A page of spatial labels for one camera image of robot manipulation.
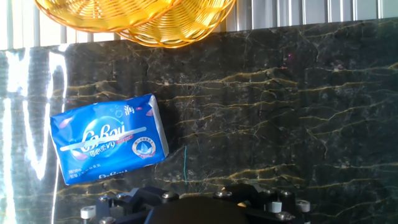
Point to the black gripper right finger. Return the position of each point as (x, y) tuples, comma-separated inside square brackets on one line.
[(242, 191)]

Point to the black marble pattern mat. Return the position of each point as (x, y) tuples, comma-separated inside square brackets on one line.
[(280, 124)]

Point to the yellow wicker basket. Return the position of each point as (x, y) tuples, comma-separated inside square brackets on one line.
[(109, 15), (186, 31)]

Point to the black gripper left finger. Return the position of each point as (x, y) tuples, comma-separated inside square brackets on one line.
[(136, 199)]

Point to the blue tissue pack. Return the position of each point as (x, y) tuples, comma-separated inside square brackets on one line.
[(109, 140)]

